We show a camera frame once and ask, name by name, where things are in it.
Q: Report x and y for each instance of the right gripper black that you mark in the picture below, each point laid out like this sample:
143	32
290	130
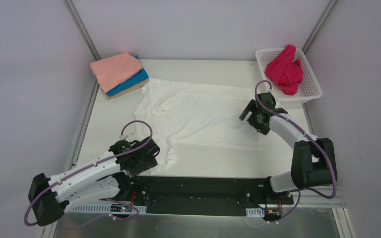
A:
252	115

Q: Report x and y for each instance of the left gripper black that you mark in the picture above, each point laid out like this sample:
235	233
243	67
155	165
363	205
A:
151	153

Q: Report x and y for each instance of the white printed t shirt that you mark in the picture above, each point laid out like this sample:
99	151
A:
195	114

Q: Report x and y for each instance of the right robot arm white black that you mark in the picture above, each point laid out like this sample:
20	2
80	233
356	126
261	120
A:
313	160

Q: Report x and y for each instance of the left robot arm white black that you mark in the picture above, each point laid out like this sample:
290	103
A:
107	176

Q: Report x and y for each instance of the magenta crumpled t shirt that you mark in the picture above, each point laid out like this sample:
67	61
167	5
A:
285	72

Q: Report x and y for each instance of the white plastic basket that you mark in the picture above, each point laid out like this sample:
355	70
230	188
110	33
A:
308	90

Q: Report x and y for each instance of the blue folded t shirt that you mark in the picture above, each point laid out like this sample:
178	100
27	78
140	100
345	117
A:
135	80

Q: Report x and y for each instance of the pink folded t shirt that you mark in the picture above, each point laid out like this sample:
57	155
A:
112	71

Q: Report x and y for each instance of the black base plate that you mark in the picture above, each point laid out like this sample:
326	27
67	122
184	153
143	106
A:
204	196

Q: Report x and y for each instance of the left white cable duct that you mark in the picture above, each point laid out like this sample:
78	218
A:
103	208

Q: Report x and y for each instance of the white cable duct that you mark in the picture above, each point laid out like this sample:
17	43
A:
255	212
103	208

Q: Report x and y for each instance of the right white cable duct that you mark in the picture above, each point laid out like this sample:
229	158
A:
255	212

